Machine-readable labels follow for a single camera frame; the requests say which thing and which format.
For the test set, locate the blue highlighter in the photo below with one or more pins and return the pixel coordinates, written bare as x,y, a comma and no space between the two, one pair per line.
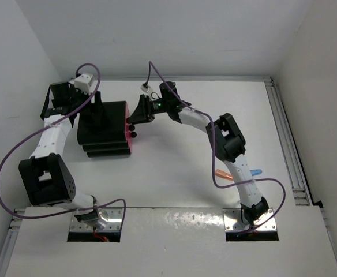
255,172

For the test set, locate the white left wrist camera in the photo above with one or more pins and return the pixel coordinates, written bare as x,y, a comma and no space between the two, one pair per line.
83,80

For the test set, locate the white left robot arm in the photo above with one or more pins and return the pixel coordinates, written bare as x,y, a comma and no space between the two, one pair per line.
46,178

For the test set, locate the aluminium rail right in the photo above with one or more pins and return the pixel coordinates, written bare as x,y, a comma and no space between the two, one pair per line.
293,163

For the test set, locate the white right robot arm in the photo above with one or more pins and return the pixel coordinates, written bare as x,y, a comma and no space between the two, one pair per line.
225,138

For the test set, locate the black drawer cabinet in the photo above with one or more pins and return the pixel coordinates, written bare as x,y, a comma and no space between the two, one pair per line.
109,140

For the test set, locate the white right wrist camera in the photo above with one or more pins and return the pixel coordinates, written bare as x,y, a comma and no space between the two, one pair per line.
145,88

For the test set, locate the pink drawer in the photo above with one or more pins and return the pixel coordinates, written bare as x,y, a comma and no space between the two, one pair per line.
128,137

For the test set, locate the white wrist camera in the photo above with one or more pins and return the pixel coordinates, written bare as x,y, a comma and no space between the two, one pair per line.
145,88
83,80

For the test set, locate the orange highlighter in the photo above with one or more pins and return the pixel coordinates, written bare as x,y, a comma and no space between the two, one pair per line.
224,175

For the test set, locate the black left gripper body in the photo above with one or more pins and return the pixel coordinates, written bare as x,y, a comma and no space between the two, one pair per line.
78,98

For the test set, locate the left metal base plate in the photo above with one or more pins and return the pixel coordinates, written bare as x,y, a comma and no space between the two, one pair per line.
104,220

